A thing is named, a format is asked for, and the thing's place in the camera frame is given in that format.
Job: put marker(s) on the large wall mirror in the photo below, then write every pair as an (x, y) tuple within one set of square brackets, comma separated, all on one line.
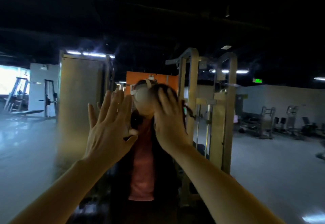
[(51, 145)]

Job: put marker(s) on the person's left hand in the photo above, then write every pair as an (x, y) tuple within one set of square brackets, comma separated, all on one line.
[(109, 132)]

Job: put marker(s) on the person's left forearm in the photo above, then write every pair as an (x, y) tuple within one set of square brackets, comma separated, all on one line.
[(66, 193)]

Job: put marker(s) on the person's right hand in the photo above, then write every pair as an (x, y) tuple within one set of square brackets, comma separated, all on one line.
[(170, 122)]

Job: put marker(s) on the person's right forearm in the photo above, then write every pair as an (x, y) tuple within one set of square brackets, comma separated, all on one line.
[(223, 188)]

